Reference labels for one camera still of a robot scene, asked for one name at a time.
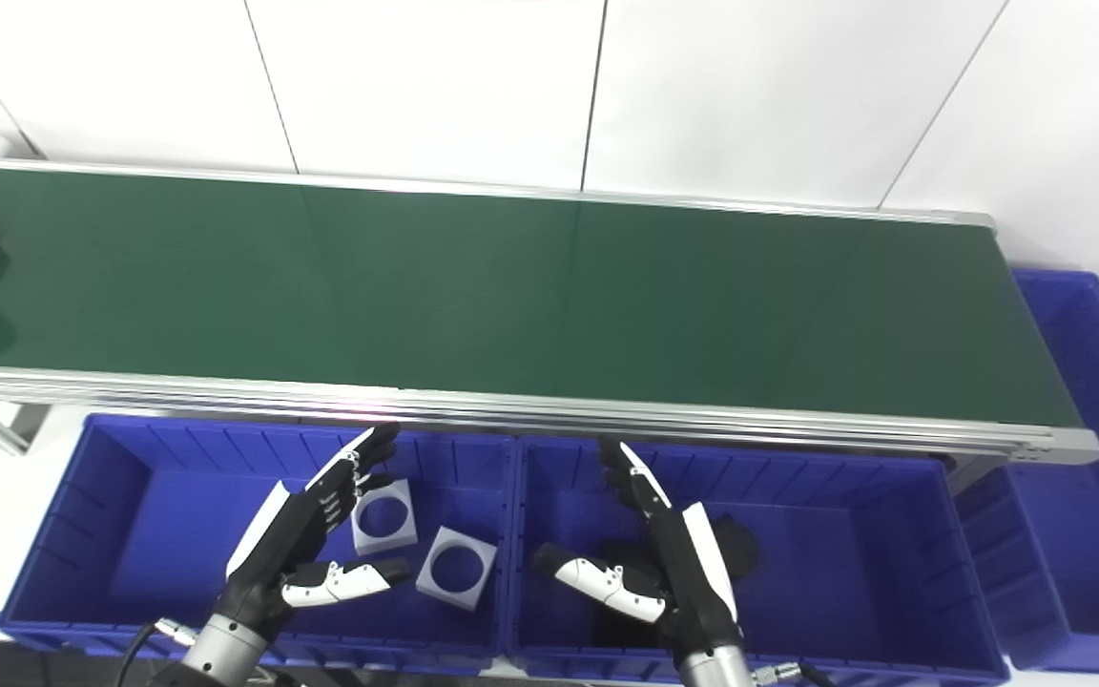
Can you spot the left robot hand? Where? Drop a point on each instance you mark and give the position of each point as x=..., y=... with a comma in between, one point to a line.
x=282, y=544

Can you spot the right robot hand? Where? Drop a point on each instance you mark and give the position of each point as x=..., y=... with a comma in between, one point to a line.
x=688, y=572

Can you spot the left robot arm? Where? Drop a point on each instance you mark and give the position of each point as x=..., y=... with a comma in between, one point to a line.
x=220, y=656

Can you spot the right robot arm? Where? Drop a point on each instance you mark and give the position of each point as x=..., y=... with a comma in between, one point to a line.
x=716, y=670

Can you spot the black part in bin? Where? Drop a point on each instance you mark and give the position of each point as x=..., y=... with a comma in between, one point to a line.
x=742, y=551

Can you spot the white square part with hole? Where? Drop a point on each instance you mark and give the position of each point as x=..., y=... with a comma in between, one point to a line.
x=403, y=534
x=435, y=580

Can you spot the blue plastic bin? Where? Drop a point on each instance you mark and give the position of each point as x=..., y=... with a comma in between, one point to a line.
x=1098, y=448
x=158, y=534
x=836, y=563

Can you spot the green conveyor belt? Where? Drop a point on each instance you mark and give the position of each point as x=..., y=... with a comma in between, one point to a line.
x=511, y=286

